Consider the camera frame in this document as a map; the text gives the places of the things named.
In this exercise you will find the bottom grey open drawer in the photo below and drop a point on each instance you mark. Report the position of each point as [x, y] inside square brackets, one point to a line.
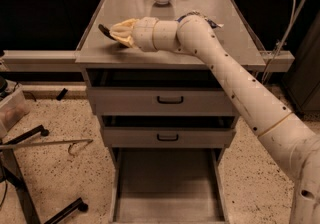
[167, 186]

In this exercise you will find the metal hook rod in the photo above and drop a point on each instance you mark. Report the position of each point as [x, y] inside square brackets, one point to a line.
[39, 144]

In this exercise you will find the top grey drawer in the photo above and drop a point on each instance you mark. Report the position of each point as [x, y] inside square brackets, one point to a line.
[157, 92]

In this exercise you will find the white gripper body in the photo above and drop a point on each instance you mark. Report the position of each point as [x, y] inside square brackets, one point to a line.
[144, 34]

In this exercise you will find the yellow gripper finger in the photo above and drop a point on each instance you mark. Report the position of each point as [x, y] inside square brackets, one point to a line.
[123, 28]
[127, 41]

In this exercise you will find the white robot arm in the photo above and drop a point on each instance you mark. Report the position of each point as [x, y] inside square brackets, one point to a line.
[291, 144]

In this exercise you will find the grey drawer cabinet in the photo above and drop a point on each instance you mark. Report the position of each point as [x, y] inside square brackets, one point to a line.
[100, 52]

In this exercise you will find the dark grey side cabinet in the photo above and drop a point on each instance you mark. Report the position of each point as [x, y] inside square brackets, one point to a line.
[302, 81]

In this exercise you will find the blue chip bag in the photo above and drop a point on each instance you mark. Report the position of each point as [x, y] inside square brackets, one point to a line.
[212, 24]

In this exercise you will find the black stand base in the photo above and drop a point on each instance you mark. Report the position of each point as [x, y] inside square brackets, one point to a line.
[10, 172]

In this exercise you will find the small black floor block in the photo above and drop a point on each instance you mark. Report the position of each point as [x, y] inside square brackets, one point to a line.
[61, 94]

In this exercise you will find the middle grey drawer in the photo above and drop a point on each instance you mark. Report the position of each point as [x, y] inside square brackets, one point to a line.
[168, 131]

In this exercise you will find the clear plastic storage box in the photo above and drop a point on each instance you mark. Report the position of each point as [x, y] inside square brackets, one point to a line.
[12, 108]

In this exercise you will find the dark rxbar chocolate bar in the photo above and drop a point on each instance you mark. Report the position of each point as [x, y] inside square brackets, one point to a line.
[106, 32]

